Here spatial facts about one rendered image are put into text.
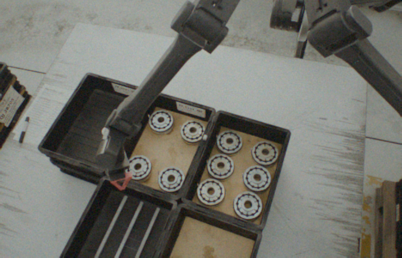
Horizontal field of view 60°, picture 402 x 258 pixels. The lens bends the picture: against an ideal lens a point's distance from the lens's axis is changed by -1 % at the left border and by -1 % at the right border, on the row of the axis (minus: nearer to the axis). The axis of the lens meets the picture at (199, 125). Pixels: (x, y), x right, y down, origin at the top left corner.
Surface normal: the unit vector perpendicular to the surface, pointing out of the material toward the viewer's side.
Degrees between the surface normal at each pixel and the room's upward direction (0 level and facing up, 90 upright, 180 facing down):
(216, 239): 0
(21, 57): 0
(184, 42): 74
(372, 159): 0
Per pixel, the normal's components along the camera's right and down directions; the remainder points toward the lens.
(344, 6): 0.56, -0.26
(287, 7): -0.26, 0.84
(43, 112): -0.05, -0.50
